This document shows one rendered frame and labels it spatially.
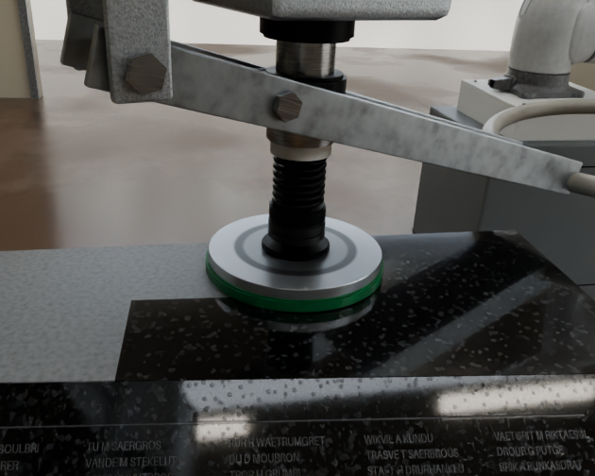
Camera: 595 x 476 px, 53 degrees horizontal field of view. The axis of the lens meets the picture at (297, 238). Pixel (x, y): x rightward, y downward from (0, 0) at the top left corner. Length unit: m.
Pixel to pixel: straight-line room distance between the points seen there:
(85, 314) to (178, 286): 0.11
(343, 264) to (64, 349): 0.31
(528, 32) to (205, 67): 1.19
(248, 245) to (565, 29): 1.11
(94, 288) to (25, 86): 4.91
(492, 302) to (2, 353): 0.52
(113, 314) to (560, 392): 0.45
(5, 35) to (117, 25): 5.05
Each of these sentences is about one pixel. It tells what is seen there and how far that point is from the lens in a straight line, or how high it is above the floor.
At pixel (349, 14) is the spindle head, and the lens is 0.56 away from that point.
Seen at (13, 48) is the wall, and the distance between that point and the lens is 5.55.
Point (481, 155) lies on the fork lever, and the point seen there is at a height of 0.96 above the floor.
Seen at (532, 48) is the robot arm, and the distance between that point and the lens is 1.64.
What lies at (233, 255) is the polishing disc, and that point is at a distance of 0.71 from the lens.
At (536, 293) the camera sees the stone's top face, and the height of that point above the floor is 0.82.
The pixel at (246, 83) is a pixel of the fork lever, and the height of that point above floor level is 1.06.
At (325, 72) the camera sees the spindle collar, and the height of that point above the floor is 1.07.
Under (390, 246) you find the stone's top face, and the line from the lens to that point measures 0.82.
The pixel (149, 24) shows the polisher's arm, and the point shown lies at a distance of 0.51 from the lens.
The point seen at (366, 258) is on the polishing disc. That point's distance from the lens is 0.72.
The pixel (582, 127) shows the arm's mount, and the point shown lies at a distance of 1.62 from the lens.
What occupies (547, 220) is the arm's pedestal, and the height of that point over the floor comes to 0.60.
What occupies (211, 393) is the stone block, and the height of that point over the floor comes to 0.81.
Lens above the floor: 1.17
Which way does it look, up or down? 25 degrees down
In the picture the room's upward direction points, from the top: 3 degrees clockwise
